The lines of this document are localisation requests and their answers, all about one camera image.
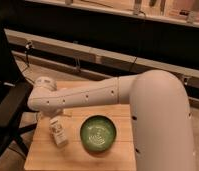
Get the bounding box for green ceramic bowl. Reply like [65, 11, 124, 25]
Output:
[80, 115, 117, 153]

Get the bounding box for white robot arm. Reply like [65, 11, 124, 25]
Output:
[28, 70, 196, 171]

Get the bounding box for black office chair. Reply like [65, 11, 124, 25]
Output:
[0, 22, 37, 158]

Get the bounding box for white plastic bottle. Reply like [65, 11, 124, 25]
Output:
[50, 116, 68, 147]

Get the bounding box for wooden table board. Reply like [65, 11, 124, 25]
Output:
[23, 80, 141, 171]

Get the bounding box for black cable left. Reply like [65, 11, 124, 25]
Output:
[12, 41, 44, 88]

